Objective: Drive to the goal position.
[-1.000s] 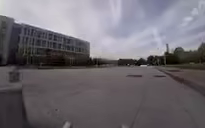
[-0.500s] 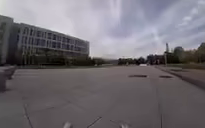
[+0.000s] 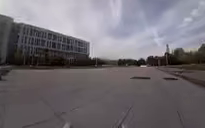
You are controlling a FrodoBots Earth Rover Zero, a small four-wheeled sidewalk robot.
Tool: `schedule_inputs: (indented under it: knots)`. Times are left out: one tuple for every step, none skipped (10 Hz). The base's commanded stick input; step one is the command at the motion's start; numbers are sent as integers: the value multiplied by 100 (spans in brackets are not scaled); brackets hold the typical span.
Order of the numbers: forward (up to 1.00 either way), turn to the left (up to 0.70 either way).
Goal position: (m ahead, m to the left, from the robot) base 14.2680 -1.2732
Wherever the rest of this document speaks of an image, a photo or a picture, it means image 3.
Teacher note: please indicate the low dark building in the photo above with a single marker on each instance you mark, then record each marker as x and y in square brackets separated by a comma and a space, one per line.
[156, 60]

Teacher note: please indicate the long grey kerb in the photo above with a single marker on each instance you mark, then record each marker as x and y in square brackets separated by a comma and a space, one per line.
[190, 79]

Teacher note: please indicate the grey paved plaza ground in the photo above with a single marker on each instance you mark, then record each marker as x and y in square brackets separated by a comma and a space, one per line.
[90, 96]

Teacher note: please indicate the row of dark bushes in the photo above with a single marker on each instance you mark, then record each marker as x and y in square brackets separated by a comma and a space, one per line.
[56, 61]

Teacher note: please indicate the dark ground cover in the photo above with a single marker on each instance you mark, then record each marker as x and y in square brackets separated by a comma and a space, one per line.
[170, 79]
[140, 78]

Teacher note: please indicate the row of green trees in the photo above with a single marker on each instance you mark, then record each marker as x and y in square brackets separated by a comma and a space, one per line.
[193, 56]

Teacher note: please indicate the long grey many-windowed building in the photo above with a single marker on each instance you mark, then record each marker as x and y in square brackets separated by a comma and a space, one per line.
[40, 41]

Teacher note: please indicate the thin tower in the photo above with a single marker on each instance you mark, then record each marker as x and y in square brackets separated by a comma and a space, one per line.
[167, 50]

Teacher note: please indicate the robot's own part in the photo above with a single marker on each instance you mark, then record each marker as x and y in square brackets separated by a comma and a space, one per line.
[67, 125]
[122, 126]

